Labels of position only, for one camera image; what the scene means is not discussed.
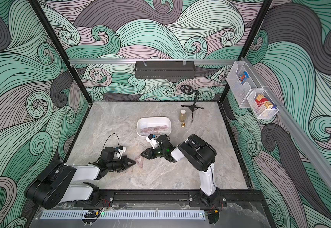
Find red straight ruler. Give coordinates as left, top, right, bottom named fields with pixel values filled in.
left=140, top=125, right=169, bottom=134

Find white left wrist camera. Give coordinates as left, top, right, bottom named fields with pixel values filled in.
left=100, top=145, right=126, bottom=162

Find black corner frame post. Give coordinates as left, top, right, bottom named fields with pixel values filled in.
left=219, top=0, right=274, bottom=103
left=28, top=0, right=93, bottom=105

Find clear wall bin lower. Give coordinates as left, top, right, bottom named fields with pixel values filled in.
left=247, top=89, right=279, bottom=120

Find black corner frame post left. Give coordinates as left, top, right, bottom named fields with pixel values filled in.
left=28, top=0, right=93, bottom=105

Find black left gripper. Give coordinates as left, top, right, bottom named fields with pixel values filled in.
left=107, top=156, right=136, bottom=172

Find clear wall bin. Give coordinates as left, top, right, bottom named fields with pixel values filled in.
left=247, top=89, right=279, bottom=120
left=227, top=61, right=257, bottom=108

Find blue packet in bin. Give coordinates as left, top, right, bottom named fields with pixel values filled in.
left=238, top=71, right=249, bottom=85

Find aluminium wall rail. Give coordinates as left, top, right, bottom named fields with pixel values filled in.
left=69, top=58, right=236, bottom=65
left=241, top=57, right=331, bottom=191

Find white plastic storage box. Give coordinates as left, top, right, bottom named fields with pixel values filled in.
left=137, top=117, right=172, bottom=137

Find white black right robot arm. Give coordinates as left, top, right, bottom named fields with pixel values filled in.
left=140, top=134, right=219, bottom=204

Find black corner frame post right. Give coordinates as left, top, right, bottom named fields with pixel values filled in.
left=219, top=0, right=274, bottom=103

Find black wall-mounted tray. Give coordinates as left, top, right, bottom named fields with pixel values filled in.
left=134, top=62, right=196, bottom=80

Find white perforated cable duct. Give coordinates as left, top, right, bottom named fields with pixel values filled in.
left=39, top=210, right=206, bottom=220

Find aluminium wall rail back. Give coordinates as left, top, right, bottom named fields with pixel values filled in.
left=69, top=58, right=236, bottom=65

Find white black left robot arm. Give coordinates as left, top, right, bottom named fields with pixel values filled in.
left=24, top=156, right=136, bottom=209

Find spice jar with white lid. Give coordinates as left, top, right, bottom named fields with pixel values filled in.
left=179, top=109, right=186, bottom=123

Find black tripod microphone stand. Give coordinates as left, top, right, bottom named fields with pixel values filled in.
left=180, top=84, right=204, bottom=122

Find red boxes in bin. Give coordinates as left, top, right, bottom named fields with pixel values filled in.
left=255, top=94, right=277, bottom=109

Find clear wall bin upper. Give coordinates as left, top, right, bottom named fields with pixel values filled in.
left=227, top=61, right=257, bottom=108

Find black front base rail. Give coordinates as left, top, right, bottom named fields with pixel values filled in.
left=38, top=189, right=266, bottom=203

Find aluminium wall rail right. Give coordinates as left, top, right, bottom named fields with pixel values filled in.
left=241, top=57, right=331, bottom=191

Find pink small triangle ruler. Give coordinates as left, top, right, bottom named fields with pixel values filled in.
left=134, top=155, right=144, bottom=169

